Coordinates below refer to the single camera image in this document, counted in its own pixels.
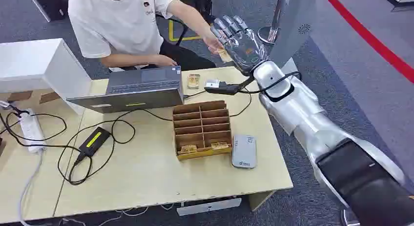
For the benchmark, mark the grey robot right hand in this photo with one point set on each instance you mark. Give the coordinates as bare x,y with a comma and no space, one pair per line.
244,50

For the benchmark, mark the person's left hand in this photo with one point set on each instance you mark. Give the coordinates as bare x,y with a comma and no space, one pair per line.
213,45

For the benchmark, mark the person's right hand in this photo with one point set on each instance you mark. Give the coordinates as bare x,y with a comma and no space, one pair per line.
165,60

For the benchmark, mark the yellow printed card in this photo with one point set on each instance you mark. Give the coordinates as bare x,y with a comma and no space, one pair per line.
223,56

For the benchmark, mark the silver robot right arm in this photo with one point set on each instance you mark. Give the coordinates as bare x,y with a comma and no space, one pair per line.
304,114

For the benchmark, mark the small silver case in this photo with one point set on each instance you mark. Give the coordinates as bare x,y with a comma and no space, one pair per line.
212,83

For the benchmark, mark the black chair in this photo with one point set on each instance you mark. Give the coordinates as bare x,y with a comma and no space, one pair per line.
202,4

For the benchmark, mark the grey laptop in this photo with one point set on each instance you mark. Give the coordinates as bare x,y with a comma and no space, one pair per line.
129,100

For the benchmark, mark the grey panel with speaker grille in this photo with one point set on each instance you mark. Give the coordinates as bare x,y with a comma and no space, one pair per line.
297,24

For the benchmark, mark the person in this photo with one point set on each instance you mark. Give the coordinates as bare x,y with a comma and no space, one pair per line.
119,20

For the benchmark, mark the wooden card box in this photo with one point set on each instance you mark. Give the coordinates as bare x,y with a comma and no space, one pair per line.
202,127

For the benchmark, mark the yellow card stack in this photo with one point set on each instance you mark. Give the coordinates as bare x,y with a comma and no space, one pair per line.
187,149
220,145

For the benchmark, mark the grey flat card reader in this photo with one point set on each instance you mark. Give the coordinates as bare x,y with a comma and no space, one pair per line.
244,151

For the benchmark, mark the black laptop power brick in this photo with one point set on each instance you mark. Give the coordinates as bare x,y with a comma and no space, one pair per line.
93,142

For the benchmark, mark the brown tape patch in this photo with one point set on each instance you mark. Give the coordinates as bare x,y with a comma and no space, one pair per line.
19,96
49,97

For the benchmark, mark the white box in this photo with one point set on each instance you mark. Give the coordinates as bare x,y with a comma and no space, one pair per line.
32,63

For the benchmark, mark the white power strip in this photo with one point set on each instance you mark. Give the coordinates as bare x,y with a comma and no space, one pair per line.
31,130

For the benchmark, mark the black power plug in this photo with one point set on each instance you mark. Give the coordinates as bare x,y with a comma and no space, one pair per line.
20,112

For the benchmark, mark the chrome stanchion post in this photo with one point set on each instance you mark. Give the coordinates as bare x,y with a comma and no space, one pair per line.
268,33

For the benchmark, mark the black cabinet with white frame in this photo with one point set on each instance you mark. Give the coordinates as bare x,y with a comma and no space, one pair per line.
51,4

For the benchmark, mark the white bracket under desk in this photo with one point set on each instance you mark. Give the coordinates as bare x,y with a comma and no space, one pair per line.
208,206

